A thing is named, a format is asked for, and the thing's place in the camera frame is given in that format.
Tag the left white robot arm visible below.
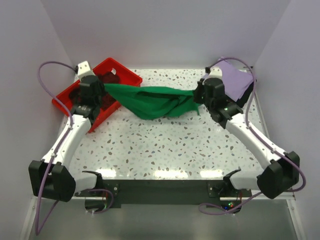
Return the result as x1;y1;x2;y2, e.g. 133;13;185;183
28;75;106;202

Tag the folded black t shirt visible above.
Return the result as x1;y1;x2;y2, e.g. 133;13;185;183
236;83;254;108

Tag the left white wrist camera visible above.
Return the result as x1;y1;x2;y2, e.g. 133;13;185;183
77;61;95;81

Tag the folded lilac t shirt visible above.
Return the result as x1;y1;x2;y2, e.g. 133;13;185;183
211;57;254;102

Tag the dark red t shirt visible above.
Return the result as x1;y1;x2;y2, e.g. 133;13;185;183
68;71;120;111

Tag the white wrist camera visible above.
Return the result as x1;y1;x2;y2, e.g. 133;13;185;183
204;66;223;79
77;61;95;81

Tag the green t shirt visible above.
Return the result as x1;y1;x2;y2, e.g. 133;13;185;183
104;83;200;120

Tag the red plastic bin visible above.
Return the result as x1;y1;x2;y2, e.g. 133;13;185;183
52;57;143;133

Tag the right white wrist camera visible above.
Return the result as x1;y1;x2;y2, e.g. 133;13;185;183
204;66;223;79

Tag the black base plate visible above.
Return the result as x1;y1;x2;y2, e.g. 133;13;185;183
103;179;252;208

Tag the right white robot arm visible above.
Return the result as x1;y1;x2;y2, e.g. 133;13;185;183
193;77;300;199

